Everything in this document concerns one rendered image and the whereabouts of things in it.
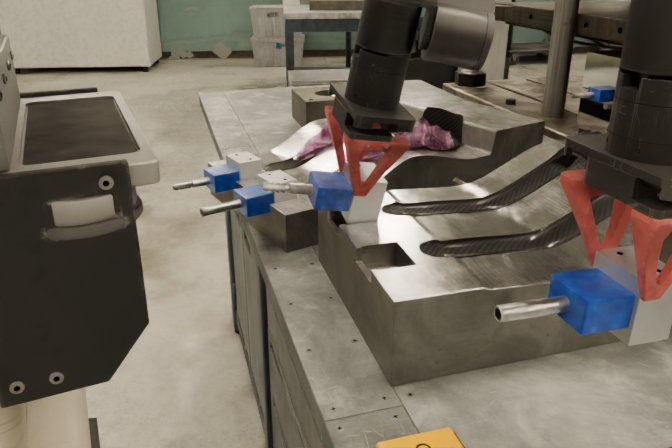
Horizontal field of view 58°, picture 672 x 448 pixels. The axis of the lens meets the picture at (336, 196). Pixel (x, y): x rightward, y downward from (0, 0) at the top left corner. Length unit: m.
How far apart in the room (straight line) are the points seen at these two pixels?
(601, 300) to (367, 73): 0.30
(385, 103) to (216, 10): 7.13
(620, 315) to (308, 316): 0.33
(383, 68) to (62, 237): 0.34
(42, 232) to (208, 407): 1.44
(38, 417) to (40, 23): 6.78
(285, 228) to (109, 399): 1.22
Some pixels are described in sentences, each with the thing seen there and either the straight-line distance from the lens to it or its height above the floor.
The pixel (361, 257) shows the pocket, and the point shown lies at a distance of 0.62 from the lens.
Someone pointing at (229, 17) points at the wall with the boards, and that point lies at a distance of 7.71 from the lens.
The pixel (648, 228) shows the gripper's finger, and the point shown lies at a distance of 0.42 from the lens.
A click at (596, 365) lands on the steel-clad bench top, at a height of 0.80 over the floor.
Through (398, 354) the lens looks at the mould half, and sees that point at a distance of 0.56.
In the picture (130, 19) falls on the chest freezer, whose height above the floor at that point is 0.56.
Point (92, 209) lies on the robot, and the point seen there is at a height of 1.02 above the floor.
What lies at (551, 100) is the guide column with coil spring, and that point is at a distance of 1.64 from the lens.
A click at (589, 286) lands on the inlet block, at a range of 0.48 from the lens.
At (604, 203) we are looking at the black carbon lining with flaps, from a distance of 0.73.
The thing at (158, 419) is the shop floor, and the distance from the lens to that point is 1.81.
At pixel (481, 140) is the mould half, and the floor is 0.89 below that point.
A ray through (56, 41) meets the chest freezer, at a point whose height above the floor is 0.34.
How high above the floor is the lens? 1.16
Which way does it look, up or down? 21 degrees down
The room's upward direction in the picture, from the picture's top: straight up
